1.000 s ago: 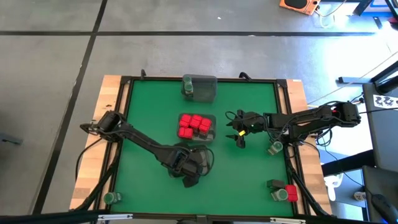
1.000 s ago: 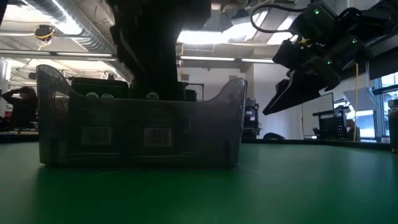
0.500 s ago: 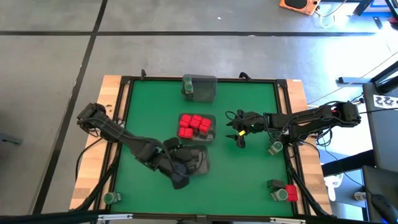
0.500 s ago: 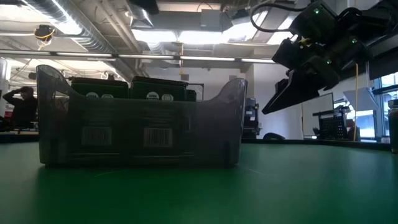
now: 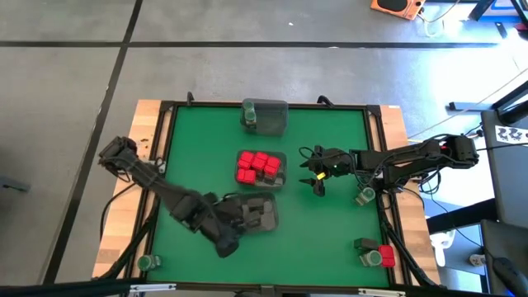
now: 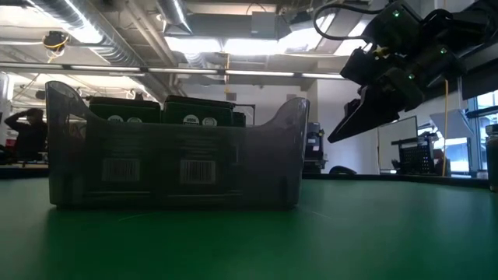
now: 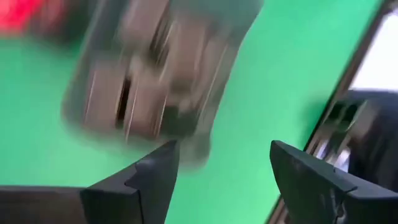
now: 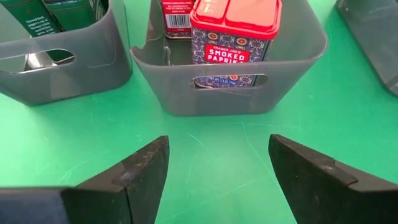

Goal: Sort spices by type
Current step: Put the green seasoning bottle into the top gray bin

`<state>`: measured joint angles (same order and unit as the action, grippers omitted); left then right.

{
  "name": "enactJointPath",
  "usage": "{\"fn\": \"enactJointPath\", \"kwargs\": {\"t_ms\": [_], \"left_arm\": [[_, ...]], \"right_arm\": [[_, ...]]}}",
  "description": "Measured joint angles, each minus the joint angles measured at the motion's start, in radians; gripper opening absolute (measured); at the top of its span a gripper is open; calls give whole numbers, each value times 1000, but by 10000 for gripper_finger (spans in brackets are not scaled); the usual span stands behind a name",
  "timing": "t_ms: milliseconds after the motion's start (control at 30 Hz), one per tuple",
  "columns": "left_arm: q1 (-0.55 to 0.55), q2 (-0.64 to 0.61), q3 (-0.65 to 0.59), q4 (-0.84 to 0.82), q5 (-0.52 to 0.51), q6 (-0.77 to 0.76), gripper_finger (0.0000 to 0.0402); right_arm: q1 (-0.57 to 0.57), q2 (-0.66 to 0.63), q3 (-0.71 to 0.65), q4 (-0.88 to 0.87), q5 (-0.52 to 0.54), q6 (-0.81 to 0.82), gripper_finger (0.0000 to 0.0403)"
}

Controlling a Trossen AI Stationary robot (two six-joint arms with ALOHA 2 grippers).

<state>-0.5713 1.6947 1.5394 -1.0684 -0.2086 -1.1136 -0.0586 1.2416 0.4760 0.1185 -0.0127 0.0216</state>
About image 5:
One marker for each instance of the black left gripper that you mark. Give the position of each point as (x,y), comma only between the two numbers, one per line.
(224,222)

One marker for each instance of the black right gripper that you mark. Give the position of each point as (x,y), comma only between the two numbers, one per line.
(336,163)

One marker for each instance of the translucent grey plastic bin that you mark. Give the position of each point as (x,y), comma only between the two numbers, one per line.
(272,224)
(280,181)
(272,119)

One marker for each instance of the red lidded paprika tin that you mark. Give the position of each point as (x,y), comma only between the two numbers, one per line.
(241,175)
(262,156)
(258,165)
(250,177)
(270,171)
(243,165)
(274,162)
(247,157)

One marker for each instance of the glass spice jar green label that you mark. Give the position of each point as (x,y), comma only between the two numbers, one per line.
(249,106)
(366,194)
(250,118)
(374,258)
(145,262)

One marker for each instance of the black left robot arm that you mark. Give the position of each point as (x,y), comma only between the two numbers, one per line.
(165,189)

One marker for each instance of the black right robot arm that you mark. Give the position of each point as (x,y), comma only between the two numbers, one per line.
(412,158)

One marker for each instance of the green table mat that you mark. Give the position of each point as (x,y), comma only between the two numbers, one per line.
(330,123)

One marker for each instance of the black table clamp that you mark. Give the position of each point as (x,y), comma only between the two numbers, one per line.
(189,99)
(326,101)

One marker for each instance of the black diagonal rig strut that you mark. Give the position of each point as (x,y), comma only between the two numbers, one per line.
(132,247)
(406,255)

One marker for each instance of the white handheld device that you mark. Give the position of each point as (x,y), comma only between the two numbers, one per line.
(443,243)

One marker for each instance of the black floor beam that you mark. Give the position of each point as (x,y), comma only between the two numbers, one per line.
(462,214)
(511,103)

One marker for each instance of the orange plastic case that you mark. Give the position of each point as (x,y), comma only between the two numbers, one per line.
(406,12)

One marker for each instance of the white power plug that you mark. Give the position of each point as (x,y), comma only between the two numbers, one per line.
(477,260)

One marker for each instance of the black rig crossbar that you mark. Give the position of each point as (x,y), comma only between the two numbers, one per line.
(70,287)

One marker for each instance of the grey desk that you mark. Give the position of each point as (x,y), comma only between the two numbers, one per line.
(507,177)

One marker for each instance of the dark office desk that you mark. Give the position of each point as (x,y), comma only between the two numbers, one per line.
(499,243)

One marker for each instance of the white marker paper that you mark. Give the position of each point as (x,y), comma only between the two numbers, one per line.
(511,134)

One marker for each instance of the black computer mouse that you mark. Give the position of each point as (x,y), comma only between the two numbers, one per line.
(509,274)

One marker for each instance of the dark floor object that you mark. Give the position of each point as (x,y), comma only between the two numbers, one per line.
(12,185)

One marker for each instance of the silver aluminium bracket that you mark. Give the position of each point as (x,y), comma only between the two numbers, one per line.
(381,292)
(152,287)

